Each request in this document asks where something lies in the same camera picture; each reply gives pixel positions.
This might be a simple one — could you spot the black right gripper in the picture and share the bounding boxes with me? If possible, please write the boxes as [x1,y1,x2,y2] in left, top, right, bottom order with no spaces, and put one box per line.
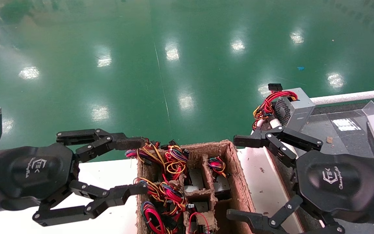
[227,125,374,234]

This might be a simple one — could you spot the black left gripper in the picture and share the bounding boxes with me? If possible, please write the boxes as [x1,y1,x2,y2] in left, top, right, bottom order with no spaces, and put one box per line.
[0,128,149,227]

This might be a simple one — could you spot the grey power supply multicolour wires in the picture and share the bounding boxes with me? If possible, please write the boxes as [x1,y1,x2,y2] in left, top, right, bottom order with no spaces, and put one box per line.
[207,156,232,199]

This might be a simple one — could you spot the brown pulp cardboard tray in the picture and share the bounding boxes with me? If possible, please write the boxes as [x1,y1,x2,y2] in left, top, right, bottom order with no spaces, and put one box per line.
[136,140,256,234]

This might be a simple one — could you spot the power supply with red loop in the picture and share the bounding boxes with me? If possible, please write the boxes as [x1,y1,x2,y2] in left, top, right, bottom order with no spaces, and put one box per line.
[187,211,211,234]

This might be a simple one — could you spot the black conveyor belt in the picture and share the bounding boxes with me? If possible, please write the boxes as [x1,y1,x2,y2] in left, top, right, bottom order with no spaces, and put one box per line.
[265,103,374,234]

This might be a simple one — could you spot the white printed label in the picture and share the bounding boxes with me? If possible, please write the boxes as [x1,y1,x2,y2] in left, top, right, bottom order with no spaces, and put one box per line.
[331,118,355,131]

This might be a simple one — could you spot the clear plastic divider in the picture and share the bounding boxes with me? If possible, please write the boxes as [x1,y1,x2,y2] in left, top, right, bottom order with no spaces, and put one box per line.
[361,100,374,116]

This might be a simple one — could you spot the power supply with wire bundle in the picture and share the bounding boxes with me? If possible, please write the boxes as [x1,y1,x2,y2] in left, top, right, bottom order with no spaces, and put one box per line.
[164,140,204,193]
[125,138,162,167]
[134,177,189,212]
[140,201,181,234]

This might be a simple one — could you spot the grey power supply red wires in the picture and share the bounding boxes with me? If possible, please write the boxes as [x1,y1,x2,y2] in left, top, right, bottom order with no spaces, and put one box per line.
[252,83,316,132]

